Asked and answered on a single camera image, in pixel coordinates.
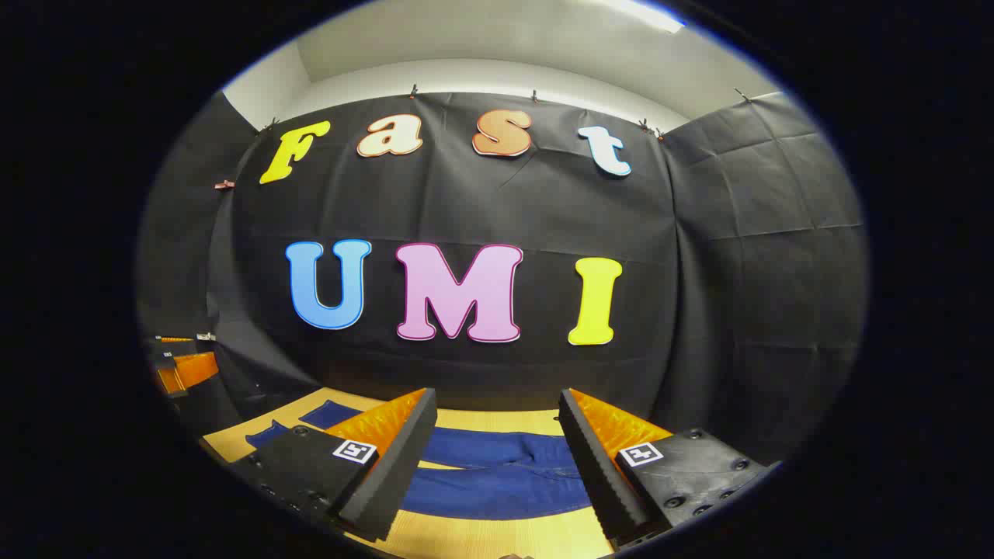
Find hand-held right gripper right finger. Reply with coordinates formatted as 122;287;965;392
558;387;771;543

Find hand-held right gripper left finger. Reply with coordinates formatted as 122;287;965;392
231;387;440;543

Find blue jeans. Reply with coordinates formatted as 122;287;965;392
245;400;595;521

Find black backdrop cloth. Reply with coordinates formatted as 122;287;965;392
136;89;869;467

